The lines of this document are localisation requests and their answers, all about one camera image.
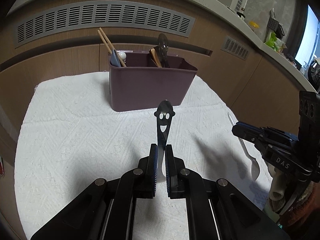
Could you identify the green bag on counter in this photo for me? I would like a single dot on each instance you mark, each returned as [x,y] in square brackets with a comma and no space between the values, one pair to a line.
[275,43]

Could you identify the yellow bowl on counter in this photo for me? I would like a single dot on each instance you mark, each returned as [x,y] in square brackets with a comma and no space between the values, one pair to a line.
[254,26]

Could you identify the white round utensil knob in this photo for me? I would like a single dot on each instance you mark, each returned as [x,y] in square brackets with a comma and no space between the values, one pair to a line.
[122,55]

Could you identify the white textured towel mat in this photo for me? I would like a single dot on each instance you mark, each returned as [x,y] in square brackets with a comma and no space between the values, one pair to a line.
[71,136]

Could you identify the gloved operator hand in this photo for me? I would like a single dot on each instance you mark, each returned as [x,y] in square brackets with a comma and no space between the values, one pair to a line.
[292,205]

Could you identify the dark brown spoon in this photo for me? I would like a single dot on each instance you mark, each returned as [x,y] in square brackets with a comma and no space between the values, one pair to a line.
[163,48]

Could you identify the maroon plastic utensil holder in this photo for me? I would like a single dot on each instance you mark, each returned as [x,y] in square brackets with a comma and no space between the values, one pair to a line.
[143,85]

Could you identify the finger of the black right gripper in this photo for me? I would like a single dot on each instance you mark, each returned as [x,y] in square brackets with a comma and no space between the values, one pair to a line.
[264,135]

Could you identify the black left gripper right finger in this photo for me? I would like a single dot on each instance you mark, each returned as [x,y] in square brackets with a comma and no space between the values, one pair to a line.
[183,183]

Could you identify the wooden spoon handle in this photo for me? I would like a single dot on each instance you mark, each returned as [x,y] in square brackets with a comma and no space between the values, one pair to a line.
[155,58]

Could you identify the blue plastic spoon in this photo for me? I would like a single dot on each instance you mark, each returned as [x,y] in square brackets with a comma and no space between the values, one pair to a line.
[114,59]

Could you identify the long grey vent grille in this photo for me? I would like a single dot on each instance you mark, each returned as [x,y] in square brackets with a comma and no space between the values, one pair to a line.
[102,13]

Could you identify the white plastic spoon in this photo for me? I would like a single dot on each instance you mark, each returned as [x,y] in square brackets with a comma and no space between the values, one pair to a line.
[255,166]

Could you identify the small grey vent grille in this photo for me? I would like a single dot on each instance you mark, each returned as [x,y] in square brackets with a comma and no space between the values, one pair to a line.
[234,48]

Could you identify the dark metal smiley spoon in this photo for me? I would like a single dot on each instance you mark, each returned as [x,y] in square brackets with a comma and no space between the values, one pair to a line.
[163,114]

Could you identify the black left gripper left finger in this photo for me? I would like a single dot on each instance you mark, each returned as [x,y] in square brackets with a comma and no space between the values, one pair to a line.
[137,183]

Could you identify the wooden chopstick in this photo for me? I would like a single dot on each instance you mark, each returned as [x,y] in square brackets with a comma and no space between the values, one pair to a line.
[111,43]

